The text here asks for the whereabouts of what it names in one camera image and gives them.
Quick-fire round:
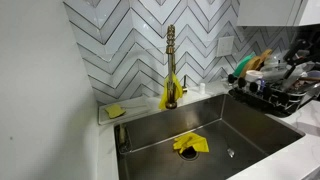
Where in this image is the gold kitchen faucet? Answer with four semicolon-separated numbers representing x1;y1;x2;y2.
165;24;179;110

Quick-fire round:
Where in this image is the white cup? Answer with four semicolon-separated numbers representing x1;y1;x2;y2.
244;69;264;83

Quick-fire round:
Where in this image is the clear plastic food container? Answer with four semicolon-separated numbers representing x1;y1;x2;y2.
261;59;292;81

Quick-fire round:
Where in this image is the black kitchen utensil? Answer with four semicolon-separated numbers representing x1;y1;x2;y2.
283;33;320;81

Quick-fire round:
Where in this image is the yellow cloth on faucet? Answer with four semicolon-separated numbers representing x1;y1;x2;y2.
158;72;184;111

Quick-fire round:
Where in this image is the gold soap dispenser pump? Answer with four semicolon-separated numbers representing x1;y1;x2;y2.
181;74;189;94

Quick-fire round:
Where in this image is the small white bottle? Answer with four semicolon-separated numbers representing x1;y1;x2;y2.
198;82;207;95

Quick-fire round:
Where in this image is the yellow sponge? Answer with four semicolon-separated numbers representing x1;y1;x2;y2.
104;103;127;120

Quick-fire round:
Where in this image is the sink corner brush holder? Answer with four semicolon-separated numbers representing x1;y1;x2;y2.
118;123;130;147

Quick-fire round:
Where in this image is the yellow cloth in sink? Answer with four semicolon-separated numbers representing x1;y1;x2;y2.
172;132;210;154

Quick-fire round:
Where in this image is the black sink drain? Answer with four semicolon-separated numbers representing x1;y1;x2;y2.
178;146;200;162

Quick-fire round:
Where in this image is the stainless steel sink basin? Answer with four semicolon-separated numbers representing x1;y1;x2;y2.
113;93;306;180

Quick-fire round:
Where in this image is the wooden cutting board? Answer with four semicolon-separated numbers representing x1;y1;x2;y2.
239;48;273;79

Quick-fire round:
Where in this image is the dish drying rack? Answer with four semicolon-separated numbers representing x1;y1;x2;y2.
228;71;320;118

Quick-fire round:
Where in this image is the white upper cabinet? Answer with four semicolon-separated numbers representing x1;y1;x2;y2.
237;0;320;28

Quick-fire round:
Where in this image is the white wall outlet plate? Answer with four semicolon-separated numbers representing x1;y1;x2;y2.
215;35;235;58

